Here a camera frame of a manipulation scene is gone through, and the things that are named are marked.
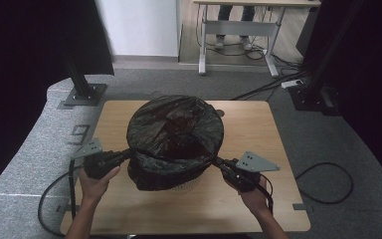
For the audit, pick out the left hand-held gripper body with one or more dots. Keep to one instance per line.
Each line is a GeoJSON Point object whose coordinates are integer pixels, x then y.
{"type": "Point", "coordinates": [97, 164]}

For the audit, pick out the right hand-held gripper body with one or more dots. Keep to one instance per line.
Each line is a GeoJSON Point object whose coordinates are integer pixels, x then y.
{"type": "Point", "coordinates": [245, 176]}

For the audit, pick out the black plastic garbage bag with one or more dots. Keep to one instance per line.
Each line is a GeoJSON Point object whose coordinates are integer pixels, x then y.
{"type": "Point", "coordinates": [175, 132]}

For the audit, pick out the person's left hand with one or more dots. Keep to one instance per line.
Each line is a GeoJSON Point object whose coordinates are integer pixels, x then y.
{"type": "Point", "coordinates": [96, 186]}

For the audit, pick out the person's right hand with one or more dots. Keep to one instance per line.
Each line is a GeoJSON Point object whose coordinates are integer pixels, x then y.
{"type": "Point", "coordinates": [253, 199]}

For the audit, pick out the grey tape patch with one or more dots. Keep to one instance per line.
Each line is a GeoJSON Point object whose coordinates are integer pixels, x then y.
{"type": "Point", "coordinates": [299, 206]}

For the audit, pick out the black stand base left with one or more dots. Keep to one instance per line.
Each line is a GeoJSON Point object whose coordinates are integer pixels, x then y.
{"type": "Point", "coordinates": [86, 96]}

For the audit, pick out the black metal stand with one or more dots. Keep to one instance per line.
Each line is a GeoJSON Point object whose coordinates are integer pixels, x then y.
{"type": "Point", "coordinates": [311, 99]}

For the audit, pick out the white power strip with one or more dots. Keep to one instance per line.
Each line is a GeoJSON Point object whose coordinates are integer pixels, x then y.
{"type": "Point", "coordinates": [291, 84]}

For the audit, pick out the black curtain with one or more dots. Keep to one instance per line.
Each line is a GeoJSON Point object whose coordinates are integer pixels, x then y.
{"type": "Point", "coordinates": [378, 83]}
{"type": "Point", "coordinates": [30, 49]}

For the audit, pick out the white metal-legged desk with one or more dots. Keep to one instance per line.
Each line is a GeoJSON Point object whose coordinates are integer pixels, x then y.
{"type": "Point", "coordinates": [238, 28]}

